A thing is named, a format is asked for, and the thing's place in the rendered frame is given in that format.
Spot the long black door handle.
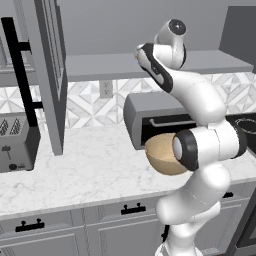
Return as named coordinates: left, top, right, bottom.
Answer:
left=0, top=16, right=45, bottom=129

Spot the black hob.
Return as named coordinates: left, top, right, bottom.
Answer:
left=225, top=112, right=256, bottom=158

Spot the grey wall cabinet door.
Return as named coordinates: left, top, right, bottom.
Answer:
left=20, top=0, right=70, bottom=157

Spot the grey toaster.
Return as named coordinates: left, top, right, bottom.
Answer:
left=0, top=112, right=42, bottom=174

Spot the grey open wall cabinet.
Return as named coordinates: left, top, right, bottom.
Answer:
left=0, top=0, right=38, bottom=88

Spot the dark grey range hood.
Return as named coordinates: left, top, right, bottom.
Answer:
left=218, top=4, right=256, bottom=73

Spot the grey base cabinet door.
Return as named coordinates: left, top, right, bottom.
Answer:
left=195, top=198, right=252, bottom=256
left=85, top=218, right=166, bottom=256
left=0, top=232, right=82, bottom=256

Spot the grey drawer front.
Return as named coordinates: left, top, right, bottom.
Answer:
left=213, top=182, right=256, bottom=202
left=95, top=195, right=162, bottom=229
left=0, top=209, right=74, bottom=242

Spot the grey toaster oven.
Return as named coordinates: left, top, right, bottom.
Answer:
left=122, top=91, right=202, bottom=151

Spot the grey wall cabinet run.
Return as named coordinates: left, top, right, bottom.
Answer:
left=56, top=0, right=255, bottom=83

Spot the grey toaster oven handle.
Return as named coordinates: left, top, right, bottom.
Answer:
left=148, top=117, right=198, bottom=129

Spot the black base cabinet door handle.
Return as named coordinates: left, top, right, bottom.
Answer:
left=161, top=224, right=171, bottom=244

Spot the white wall outlet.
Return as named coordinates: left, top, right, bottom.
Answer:
left=98, top=78, right=115, bottom=100

